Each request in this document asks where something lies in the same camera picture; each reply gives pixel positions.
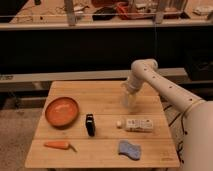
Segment wooden table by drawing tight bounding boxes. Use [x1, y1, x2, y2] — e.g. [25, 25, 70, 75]
[25, 81, 179, 169]

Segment black eraser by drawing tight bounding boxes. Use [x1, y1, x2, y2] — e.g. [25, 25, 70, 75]
[85, 114, 95, 137]

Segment black object on shelf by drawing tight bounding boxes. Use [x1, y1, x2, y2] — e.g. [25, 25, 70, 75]
[92, 7, 116, 21]

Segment red basket on shelf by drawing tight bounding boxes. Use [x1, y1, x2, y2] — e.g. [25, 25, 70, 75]
[116, 2, 139, 20]

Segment orange carrot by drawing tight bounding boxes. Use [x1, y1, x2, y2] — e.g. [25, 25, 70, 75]
[44, 141, 76, 152]

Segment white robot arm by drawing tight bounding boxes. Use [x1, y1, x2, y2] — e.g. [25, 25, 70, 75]
[124, 59, 213, 171]

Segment blue sponge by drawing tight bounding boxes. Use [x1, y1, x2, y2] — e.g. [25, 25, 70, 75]
[118, 140, 141, 161]

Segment orange bowl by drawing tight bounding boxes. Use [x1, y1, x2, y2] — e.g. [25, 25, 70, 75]
[45, 97, 79, 127]

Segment white plastic bottle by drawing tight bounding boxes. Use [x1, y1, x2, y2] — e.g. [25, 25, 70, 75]
[116, 119, 154, 132]

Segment black floor cables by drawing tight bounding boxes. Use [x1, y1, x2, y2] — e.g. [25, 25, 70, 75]
[163, 104, 188, 171]

